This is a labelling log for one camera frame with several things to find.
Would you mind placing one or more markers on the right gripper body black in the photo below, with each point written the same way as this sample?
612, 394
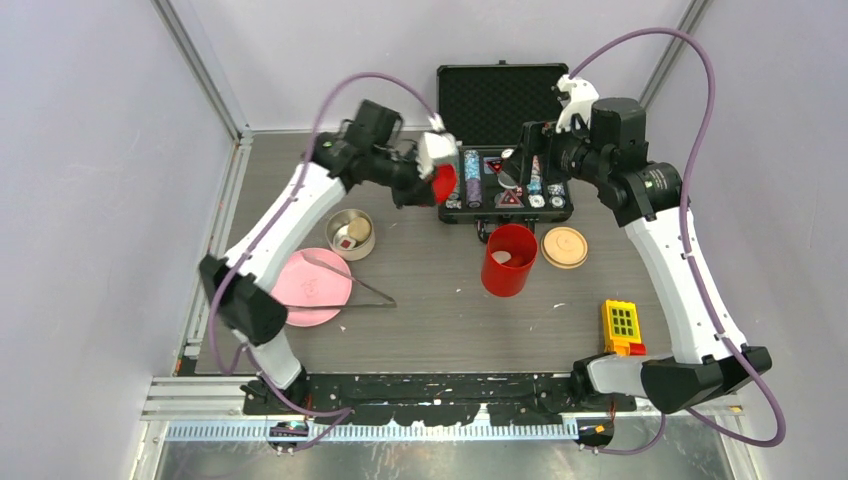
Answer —
573, 155

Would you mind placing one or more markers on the metal serving tongs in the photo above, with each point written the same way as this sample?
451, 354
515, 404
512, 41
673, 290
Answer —
363, 295

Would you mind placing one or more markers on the red plastic cup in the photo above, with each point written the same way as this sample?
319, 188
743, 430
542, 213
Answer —
501, 280

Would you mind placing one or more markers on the black poker chip case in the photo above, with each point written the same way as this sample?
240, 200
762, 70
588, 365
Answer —
484, 107

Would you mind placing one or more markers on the sushi roll piece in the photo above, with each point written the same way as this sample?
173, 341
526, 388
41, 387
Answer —
342, 241

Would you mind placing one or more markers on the toothed aluminium rail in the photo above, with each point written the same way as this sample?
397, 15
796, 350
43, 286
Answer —
301, 431

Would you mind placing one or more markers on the yellow red toy block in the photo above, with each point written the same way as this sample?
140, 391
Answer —
621, 328

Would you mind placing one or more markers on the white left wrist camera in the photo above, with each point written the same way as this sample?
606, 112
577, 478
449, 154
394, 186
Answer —
436, 147

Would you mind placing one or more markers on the pink plate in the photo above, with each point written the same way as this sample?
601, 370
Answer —
311, 292

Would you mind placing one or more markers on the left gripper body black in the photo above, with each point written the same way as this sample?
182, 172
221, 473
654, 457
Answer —
390, 169

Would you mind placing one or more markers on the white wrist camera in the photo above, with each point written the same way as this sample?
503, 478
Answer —
436, 147
577, 97

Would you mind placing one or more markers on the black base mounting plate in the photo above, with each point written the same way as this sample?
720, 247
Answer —
441, 400

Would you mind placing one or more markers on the red lid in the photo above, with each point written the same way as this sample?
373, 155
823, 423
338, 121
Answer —
443, 183

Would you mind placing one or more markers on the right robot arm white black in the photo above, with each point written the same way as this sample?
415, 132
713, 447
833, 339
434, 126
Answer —
709, 356

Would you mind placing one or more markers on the beige round bun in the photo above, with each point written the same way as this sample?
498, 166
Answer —
359, 229

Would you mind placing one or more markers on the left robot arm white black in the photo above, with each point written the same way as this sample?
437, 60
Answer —
238, 284

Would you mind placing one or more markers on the round steel lunch box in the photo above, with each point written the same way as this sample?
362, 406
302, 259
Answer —
338, 222

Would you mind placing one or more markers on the white egg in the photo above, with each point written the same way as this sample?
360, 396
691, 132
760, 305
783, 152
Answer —
501, 257

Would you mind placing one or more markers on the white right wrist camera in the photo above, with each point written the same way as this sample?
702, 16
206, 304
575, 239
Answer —
577, 97

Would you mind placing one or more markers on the beige round lid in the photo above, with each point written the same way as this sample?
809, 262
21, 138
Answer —
564, 248

